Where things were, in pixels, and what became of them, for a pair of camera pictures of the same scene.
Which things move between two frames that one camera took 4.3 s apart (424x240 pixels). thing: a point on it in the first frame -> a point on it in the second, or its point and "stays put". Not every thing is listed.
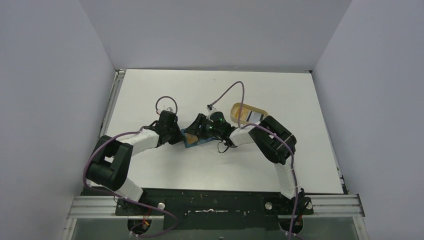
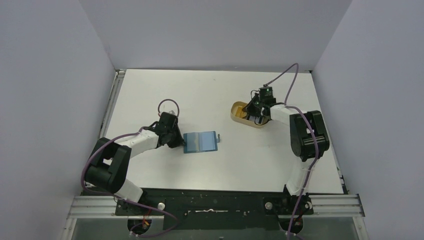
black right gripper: x=199 y=125 -> x=255 y=109
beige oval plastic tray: x=249 y=114 stays put
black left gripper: x=174 y=135 stays put
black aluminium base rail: x=215 y=209 stays put
